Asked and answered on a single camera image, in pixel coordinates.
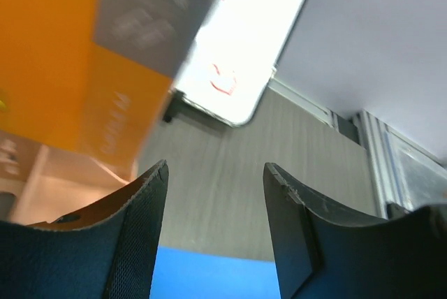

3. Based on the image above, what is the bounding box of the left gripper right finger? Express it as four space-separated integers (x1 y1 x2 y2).
263 163 446 298

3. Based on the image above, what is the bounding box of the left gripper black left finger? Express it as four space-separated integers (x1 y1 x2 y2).
1 160 169 298

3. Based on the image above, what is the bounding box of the light blue thin folder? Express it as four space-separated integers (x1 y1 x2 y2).
149 247 281 299

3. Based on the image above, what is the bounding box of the orange desk file organizer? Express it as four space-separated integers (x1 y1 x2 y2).
1 131 138 225

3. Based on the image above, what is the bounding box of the orange folder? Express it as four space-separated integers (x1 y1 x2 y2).
1 0 214 170

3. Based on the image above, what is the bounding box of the white dry-erase board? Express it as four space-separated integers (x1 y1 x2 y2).
163 0 305 127

